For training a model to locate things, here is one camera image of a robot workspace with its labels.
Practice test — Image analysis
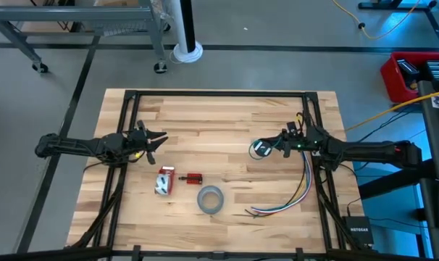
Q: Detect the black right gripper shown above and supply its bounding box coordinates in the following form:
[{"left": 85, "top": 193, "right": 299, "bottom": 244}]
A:
[{"left": 259, "top": 121, "right": 317, "bottom": 158}]

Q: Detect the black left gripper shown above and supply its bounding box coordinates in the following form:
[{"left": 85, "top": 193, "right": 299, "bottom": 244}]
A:
[{"left": 124, "top": 120, "right": 169, "bottom": 166}]

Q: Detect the black wire spool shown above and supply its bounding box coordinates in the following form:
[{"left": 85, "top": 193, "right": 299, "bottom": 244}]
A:
[{"left": 251, "top": 139, "right": 273, "bottom": 159}]

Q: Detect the thin green cord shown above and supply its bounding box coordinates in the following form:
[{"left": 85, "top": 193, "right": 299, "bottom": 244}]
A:
[{"left": 248, "top": 138, "right": 284, "bottom": 161}]

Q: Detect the red tape dispenser white tape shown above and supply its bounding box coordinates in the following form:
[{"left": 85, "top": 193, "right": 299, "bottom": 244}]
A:
[{"left": 154, "top": 165, "right": 176, "bottom": 196}]

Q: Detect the white pillar black stripe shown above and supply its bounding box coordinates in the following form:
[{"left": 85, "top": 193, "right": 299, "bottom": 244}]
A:
[{"left": 161, "top": 0, "right": 204, "bottom": 64}]

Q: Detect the red plastic bin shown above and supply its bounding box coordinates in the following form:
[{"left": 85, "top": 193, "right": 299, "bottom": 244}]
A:
[{"left": 380, "top": 51, "right": 439, "bottom": 104}]

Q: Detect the black crossbar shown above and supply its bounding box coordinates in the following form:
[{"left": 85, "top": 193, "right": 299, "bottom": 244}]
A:
[{"left": 0, "top": 246, "right": 439, "bottom": 261}]

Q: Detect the black device with screen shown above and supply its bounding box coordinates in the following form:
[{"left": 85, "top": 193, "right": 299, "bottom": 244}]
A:
[
  {"left": 425, "top": 60, "right": 439, "bottom": 83},
  {"left": 396, "top": 59, "right": 420, "bottom": 78}
]

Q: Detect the grey metal cart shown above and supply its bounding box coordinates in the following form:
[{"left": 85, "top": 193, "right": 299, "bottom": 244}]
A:
[{"left": 0, "top": 0, "right": 172, "bottom": 75}]

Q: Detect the black floor stand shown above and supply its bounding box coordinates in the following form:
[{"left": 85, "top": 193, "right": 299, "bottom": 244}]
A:
[{"left": 357, "top": 0, "right": 439, "bottom": 50}]

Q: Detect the yellow hookup wire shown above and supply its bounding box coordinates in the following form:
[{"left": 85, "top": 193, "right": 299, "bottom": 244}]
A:
[{"left": 255, "top": 154, "right": 308, "bottom": 215}]

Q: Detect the green hookup wire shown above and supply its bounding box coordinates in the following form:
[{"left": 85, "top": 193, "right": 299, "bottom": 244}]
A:
[{"left": 253, "top": 152, "right": 309, "bottom": 218}]

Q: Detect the red hookup wire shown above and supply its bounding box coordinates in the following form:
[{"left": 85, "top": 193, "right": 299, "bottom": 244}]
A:
[{"left": 256, "top": 152, "right": 314, "bottom": 217}]

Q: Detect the grey duct tape roll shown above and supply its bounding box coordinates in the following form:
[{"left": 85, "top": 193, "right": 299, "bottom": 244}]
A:
[{"left": 196, "top": 185, "right": 225, "bottom": 215}]

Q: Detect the blue floor cable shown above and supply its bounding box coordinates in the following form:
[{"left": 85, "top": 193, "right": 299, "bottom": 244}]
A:
[{"left": 351, "top": 111, "right": 411, "bottom": 144}]

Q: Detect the black Netgear network switch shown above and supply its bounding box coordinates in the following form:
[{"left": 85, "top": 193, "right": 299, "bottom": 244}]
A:
[{"left": 341, "top": 215, "right": 375, "bottom": 246}]

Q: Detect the thick yellow hanging cable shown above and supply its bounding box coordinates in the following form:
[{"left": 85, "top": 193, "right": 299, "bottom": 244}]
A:
[{"left": 344, "top": 88, "right": 439, "bottom": 132}]

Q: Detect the thin yellow floor cable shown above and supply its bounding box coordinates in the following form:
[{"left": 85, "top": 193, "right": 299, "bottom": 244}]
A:
[{"left": 331, "top": 0, "right": 423, "bottom": 40}]

